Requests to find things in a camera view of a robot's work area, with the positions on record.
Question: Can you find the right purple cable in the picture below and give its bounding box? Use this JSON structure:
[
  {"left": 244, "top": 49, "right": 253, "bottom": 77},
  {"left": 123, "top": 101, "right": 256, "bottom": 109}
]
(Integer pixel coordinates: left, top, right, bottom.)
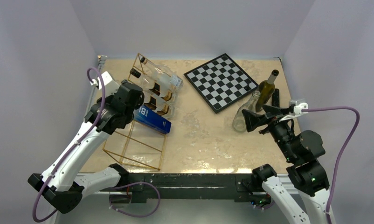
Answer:
[{"left": 301, "top": 106, "right": 360, "bottom": 224}]

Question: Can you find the clear bottle gold black label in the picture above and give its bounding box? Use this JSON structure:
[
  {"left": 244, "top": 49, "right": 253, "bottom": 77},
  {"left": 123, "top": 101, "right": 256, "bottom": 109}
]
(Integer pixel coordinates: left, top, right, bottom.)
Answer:
[{"left": 130, "top": 68, "right": 177, "bottom": 105}]

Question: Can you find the clear bottle white label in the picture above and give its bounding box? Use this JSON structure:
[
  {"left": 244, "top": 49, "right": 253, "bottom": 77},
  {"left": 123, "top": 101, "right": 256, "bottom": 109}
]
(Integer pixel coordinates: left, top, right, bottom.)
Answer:
[{"left": 140, "top": 57, "right": 184, "bottom": 92}]

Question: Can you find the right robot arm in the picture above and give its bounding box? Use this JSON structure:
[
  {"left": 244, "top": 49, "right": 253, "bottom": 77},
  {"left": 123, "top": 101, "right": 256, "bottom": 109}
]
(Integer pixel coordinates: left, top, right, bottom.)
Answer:
[{"left": 242, "top": 103, "right": 336, "bottom": 224}]

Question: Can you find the clear round glass bottle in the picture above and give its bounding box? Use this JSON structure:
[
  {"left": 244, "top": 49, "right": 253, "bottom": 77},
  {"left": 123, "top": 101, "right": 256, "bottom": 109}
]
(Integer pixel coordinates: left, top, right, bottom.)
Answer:
[{"left": 232, "top": 90, "right": 262, "bottom": 133}]

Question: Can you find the blue square Blu bottle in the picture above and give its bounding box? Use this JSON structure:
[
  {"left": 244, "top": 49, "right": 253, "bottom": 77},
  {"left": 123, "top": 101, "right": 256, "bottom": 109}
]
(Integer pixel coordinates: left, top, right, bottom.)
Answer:
[{"left": 133, "top": 105, "right": 172, "bottom": 134}]

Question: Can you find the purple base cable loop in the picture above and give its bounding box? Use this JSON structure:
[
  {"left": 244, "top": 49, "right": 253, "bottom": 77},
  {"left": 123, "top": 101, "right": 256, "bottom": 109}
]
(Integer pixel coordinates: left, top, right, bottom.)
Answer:
[{"left": 109, "top": 182, "right": 161, "bottom": 218}]

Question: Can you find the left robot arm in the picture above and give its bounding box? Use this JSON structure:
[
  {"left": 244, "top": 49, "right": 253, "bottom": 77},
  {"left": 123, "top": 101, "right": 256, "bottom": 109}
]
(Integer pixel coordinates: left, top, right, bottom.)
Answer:
[{"left": 28, "top": 80, "right": 144, "bottom": 214}]

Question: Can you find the black white chessboard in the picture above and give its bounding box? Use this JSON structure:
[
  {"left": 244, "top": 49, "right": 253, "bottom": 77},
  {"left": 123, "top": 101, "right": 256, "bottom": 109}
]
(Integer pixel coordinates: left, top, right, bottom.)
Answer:
[{"left": 184, "top": 53, "right": 258, "bottom": 114}]

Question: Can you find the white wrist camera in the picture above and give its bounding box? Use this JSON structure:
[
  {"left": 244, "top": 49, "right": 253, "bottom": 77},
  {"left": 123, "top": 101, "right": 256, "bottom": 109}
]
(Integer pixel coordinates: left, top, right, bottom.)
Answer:
[
  {"left": 90, "top": 71, "right": 120, "bottom": 97},
  {"left": 280, "top": 99, "right": 309, "bottom": 121}
]

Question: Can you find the black flat remote bar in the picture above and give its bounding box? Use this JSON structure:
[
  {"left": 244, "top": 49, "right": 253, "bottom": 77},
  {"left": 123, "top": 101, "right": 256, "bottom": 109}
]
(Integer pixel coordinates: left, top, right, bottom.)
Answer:
[{"left": 271, "top": 88, "right": 280, "bottom": 107}]

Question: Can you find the gold wire wine rack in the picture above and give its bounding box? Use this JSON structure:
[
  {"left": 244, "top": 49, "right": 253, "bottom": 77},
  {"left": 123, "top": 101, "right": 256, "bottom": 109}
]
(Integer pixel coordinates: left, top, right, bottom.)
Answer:
[{"left": 102, "top": 53, "right": 168, "bottom": 171}]

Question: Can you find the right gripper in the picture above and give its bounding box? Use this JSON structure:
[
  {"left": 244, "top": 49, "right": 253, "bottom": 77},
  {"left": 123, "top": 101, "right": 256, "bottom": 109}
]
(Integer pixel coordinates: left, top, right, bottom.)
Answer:
[{"left": 241, "top": 103, "right": 297, "bottom": 160}]

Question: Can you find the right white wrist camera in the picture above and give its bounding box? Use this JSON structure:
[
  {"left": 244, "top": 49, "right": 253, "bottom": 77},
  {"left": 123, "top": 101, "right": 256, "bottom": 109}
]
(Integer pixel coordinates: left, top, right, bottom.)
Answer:
[{"left": 280, "top": 99, "right": 309, "bottom": 121}]

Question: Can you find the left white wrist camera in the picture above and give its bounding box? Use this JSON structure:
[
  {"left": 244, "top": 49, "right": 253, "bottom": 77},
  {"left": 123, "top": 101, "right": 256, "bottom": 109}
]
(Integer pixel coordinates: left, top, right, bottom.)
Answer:
[{"left": 90, "top": 71, "right": 120, "bottom": 97}]

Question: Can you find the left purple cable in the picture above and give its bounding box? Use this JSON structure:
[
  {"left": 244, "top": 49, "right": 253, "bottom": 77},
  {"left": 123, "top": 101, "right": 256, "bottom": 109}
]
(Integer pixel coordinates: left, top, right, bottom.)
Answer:
[{"left": 32, "top": 67, "right": 107, "bottom": 223}]

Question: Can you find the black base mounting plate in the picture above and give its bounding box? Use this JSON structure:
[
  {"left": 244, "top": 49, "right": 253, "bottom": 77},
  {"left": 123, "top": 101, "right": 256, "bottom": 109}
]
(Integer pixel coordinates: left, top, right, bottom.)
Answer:
[{"left": 110, "top": 173, "right": 271, "bottom": 207}]

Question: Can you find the dark green wine bottle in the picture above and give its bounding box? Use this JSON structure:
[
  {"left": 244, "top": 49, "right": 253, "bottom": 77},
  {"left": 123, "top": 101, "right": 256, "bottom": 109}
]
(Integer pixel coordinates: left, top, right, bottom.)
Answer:
[{"left": 255, "top": 70, "right": 279, "bottom": 112}]

